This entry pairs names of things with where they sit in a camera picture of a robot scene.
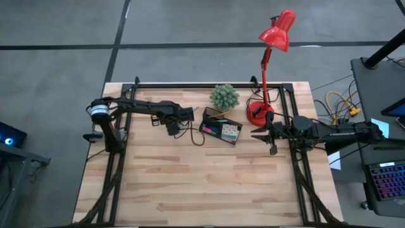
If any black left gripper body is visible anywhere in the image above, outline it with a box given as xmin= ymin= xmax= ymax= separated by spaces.
xmin=156 ymin=106 xmax=182 ymax=126

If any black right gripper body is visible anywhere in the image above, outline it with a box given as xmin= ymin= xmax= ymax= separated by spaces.
xmin=271 ymin=122 xmax=294 ymax=142

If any yellow pencil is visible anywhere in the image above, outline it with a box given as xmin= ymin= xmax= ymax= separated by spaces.
xmin=208 ymin=110 xmax=232 ymax=120

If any teal patterned note pad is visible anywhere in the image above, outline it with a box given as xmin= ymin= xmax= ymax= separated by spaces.
xmin=220 ymin=122 xmax=239 ymax=142

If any black mesh desk organizer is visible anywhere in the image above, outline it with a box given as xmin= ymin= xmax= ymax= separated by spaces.
xmin=199 ymin=105 xmax=244 ymax=146

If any potted artificial succulent plant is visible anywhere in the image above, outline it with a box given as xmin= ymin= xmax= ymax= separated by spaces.
xmin=209 ymin=84 xmax=240 ymax=111

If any white paper sheet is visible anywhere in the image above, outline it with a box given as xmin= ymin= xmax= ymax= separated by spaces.
xmin=328 ymin=151 xmax=343 ymax=171
xmin=370 ymin=117 xmax=390 ymax=139

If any red desk lamp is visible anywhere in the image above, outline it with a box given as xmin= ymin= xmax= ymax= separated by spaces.
xmin=246 ymin=9 xmax=297 ymax=128

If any dark grey desk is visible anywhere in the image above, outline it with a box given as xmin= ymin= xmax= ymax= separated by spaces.
xmin=350 ymin=56 xmax=405 ymax=219

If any black desk monitor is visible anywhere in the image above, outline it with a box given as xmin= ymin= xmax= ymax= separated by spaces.
xmin=380 ymin=97 xmax=405 ymax=118

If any black backlit keyboard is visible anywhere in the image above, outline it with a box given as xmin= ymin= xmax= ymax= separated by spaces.
xmin=368 ymin=161 xmax=405 ymax=202

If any black pole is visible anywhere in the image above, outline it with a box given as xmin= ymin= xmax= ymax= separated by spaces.
xmin=361 ymin=28 xmax=405 ymax=70

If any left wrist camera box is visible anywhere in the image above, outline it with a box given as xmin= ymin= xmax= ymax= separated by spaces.
xmin=166 ymin=122 xmax=181 ymax=137

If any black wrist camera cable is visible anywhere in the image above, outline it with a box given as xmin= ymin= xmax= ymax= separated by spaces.
xmin=173 ymin=119 xmax=206 ymax=147

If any black aluminium table frame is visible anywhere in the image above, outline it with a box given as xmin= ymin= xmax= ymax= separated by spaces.
xmin=72 ymin=75 xmax=344 ymax=228

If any yellow cable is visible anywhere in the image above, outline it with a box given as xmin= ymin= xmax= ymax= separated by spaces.
xmin=325 ymin=91 xmax=362 ymax=126

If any black cart blue ring light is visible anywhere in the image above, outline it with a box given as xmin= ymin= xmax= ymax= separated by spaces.
xmin=0 ymin=121 xmax=51 ymax=228

